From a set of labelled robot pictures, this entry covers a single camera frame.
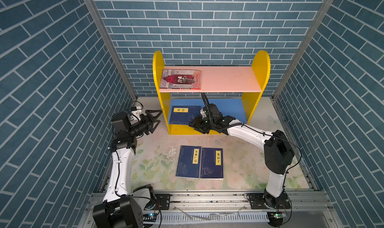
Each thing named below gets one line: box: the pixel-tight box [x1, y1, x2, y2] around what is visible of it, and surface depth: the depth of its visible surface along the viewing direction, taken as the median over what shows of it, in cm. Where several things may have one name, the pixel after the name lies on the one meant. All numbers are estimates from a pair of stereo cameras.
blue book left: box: [175, 145, 202, 179], surface depth 87 cm
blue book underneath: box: [200, 147, 224, 181], surface depth 88 cm
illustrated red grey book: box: [160, 69, 202, 90], surface depth 74 cm
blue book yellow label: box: [169, 105, 202, 125], surface depth 93 cm
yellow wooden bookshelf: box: [152, 50, 271, 135], surface depth 76 cm
